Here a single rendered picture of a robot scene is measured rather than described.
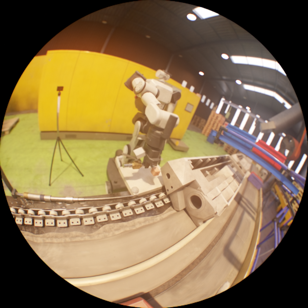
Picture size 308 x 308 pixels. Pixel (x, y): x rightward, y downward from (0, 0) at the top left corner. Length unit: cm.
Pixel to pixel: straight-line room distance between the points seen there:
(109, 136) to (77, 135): 77
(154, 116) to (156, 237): 52
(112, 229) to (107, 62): 234
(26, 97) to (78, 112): 430
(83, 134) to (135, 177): 205
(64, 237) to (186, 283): 54
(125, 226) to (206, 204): 39
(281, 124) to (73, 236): 815
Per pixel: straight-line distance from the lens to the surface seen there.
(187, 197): 62
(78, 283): 48
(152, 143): 45
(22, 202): 67
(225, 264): 77
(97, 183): 161
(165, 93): 93
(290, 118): 814
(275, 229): 120
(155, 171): 52
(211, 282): 69
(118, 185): 135
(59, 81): 239
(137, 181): 62
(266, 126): 742
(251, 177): 227
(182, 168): 56
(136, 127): 98
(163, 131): 42
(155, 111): 42
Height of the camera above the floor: 124
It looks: 28 degrees down
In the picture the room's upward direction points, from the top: 22 degrees clockwise
